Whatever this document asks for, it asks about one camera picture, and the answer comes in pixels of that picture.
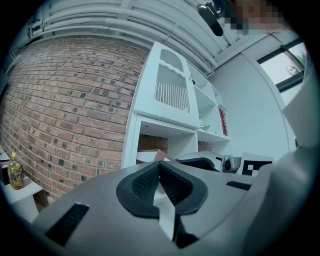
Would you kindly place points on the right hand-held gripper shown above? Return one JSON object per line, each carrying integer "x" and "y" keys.
{"x": 255, "y": 162}

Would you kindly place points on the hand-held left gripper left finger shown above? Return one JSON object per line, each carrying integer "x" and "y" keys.
{"x": 105, "y": 200}

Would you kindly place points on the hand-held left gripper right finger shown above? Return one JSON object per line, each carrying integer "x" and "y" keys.
{"x": 220, "y": 200}

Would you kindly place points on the brown hardcover book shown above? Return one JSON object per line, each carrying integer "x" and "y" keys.
{"x": 150, "y": 156}

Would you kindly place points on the dark red gilt book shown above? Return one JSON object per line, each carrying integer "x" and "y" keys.
{"x": 225, "y": 125}

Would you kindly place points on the white blue plastic packet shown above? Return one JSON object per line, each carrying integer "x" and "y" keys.
{"x": 205, "y": 127}

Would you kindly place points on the green drink bottle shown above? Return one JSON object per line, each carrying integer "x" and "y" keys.
{"x": 202, "y": 120}

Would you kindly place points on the white open bookshelf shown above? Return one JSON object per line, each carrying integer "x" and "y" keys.
{"x": 208, "y": 110}

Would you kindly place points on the white side table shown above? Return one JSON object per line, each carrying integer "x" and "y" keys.
{"x": 22, "y": 200}

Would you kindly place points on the white louvered cabinet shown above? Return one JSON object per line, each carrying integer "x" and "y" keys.
{"x": 147, "y": 87}

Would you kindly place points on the yellow drink bottle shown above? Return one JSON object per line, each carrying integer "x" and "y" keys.
{"x": 15, "y": 175}

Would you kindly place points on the brown wooden box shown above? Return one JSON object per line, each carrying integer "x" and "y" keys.
{"x": 4, "y": 175}

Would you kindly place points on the dark framed window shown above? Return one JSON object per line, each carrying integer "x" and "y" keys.
{"x": 277, "y": 67}

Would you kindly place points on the person's head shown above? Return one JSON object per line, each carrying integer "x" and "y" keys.
{"x": 250, "y": 15}

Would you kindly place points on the white ceiling pipe run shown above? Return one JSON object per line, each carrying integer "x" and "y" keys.
{"x": 100, "y": 22}

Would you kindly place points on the black head-worn camera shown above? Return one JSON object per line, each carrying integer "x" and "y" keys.
{"x": 212, "y": 20}

